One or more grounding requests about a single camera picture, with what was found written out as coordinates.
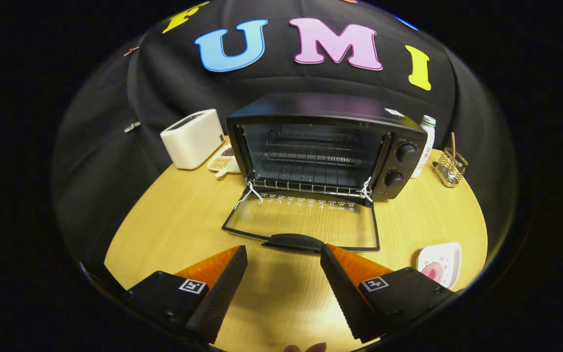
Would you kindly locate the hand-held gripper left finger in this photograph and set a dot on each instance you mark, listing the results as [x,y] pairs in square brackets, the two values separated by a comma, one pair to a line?
[225,288]

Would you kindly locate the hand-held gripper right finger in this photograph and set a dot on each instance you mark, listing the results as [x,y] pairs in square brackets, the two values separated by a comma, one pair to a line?
[342,291]

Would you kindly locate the pink round food slice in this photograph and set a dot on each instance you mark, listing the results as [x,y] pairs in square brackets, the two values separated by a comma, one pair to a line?
[433,271]

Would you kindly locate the white square plate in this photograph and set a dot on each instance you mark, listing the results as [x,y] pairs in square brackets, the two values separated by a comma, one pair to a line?
[450,254]

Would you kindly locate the black toaster oven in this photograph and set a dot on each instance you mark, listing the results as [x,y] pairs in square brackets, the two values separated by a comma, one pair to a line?
[320,110]

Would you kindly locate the cream white pop-up toaster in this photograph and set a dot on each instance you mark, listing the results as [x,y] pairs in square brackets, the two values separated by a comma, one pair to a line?
[191,142]

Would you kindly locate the small white grain dish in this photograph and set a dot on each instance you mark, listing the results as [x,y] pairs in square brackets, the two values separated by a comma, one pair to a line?
[220,164]

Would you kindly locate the black backdrop cloth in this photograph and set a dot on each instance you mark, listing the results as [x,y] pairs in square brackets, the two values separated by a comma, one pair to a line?
[115,171]

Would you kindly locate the white bottle green label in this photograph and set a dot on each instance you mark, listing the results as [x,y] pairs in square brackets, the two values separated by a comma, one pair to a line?
[428,142]

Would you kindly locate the thin wooden stick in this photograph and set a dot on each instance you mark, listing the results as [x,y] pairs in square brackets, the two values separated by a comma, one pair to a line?
[453,146]

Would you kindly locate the silver cloth clip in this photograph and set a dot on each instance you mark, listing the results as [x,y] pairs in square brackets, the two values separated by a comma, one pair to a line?
[132,127]

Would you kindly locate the reddish cloth clip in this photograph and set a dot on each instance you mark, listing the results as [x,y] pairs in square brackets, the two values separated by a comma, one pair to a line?
[131,51]

